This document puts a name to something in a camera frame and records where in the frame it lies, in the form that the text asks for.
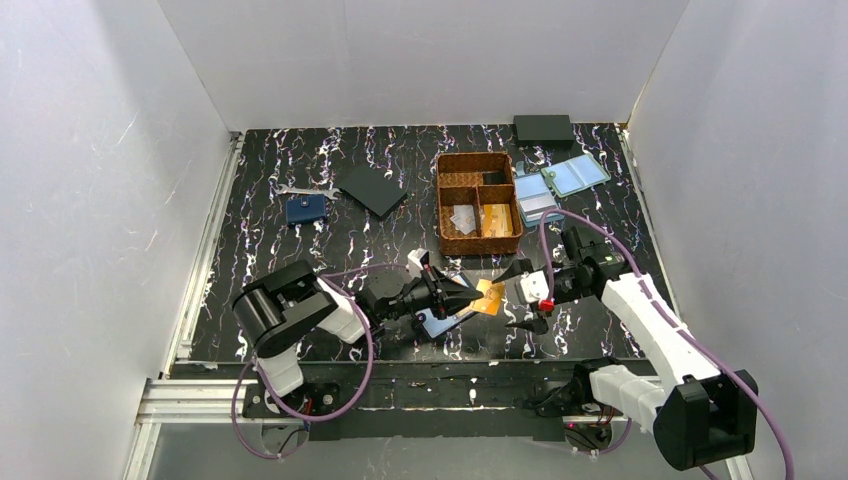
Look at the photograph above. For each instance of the light green card sleeve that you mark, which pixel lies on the light green card sleeve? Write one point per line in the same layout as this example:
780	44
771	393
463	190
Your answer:
574	175

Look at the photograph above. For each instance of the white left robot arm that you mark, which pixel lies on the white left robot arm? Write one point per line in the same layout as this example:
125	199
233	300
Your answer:
278	310

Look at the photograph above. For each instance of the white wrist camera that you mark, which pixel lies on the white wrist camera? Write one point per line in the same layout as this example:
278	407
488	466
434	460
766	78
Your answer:
533	290
418	260

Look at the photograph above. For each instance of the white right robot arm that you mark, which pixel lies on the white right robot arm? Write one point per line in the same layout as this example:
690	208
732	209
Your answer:
697	413

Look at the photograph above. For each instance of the silver card in basket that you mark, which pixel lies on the silver card in basket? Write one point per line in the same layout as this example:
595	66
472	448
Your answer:
465	219

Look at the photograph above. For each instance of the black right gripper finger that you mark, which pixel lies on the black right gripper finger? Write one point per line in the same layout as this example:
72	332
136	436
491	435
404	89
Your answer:
536	324
517	267

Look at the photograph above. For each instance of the black rectangular box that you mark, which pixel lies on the black rectangular box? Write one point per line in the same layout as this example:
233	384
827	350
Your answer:
543	130

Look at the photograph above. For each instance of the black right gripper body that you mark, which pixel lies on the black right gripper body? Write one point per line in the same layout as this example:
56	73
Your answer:
553	287

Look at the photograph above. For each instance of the navy blue small wallet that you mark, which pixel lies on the navy blue small wallet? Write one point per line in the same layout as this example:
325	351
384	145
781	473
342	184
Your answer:
305	209

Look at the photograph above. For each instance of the light blue card sleeve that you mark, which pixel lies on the light blue card sleeve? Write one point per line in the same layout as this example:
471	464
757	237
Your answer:
534	197

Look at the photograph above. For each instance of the silver metal wrench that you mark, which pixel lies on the silver metal wrench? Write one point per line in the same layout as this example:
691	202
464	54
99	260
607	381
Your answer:
331	194

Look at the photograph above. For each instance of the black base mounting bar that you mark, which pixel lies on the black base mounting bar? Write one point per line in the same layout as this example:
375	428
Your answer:
507	398

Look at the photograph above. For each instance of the brown woven divided basket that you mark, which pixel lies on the brown woven divided basket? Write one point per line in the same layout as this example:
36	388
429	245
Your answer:
475	178

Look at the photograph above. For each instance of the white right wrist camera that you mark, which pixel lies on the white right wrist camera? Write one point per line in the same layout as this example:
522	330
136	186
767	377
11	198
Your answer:
533	290

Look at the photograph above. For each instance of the black flat square pad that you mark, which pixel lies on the black flat square pad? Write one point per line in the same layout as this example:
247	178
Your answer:
375	192

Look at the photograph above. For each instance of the black leather card holder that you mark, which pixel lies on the black leather card holder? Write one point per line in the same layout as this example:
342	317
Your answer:
425	322

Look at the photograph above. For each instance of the gold VIP credit card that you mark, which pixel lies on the gold VIP credit card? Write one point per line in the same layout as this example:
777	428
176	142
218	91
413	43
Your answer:
492	297

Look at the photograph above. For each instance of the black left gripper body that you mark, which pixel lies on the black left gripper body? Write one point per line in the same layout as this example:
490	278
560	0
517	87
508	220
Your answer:
433	293

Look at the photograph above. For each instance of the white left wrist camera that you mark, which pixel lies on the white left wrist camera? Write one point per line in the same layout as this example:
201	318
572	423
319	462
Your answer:
418	260

